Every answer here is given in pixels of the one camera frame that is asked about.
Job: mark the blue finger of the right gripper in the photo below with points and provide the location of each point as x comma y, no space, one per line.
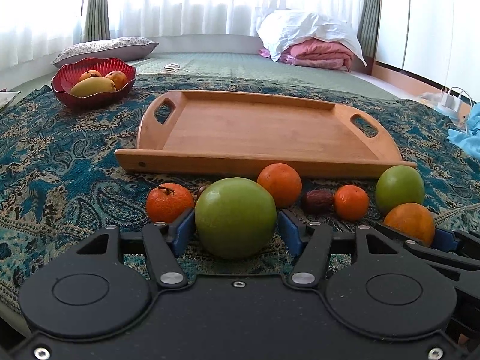
444,241

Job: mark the large dull orange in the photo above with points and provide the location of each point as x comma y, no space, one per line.
413,220

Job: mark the orange fruit in bowl right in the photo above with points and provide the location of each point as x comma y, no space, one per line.
118,78

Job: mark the pink folded blanket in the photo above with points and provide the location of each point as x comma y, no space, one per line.
314,53

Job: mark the green quilted mat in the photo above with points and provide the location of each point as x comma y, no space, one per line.
259,68

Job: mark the white pillow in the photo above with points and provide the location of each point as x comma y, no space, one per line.
282,29

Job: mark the green drape right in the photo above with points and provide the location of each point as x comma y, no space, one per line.
367,33

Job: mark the yellow mango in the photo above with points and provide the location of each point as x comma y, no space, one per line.
92,86

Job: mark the small tangerine with stem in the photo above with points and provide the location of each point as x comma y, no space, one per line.
167,202

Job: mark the floral grey pillow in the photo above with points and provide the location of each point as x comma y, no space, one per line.
123,48

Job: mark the orange fruit in bowl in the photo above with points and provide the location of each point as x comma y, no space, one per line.
89,74
118,78

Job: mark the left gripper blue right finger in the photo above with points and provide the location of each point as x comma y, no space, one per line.
292,232

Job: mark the green apple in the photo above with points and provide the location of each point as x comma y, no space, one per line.
235,218
398,185

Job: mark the red fruit bowl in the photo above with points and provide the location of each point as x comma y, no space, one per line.
68,75

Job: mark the white sheer curtain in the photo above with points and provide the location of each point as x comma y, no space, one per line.
32,29

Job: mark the green drape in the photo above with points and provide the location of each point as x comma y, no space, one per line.
96,20
367,33

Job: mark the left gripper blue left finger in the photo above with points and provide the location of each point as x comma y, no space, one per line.
179,232

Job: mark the wooden serving tray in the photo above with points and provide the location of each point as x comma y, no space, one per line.
239,134

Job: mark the light blue cloth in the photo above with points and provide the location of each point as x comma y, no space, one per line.
469,140

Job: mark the dark red date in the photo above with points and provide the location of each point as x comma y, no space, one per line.
318,200

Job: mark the orange fruit in bowl left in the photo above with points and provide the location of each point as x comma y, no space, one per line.
89,74

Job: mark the medium tangerine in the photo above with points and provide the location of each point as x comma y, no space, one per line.
282,182

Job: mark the green drape left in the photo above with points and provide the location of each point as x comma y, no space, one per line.
96,20

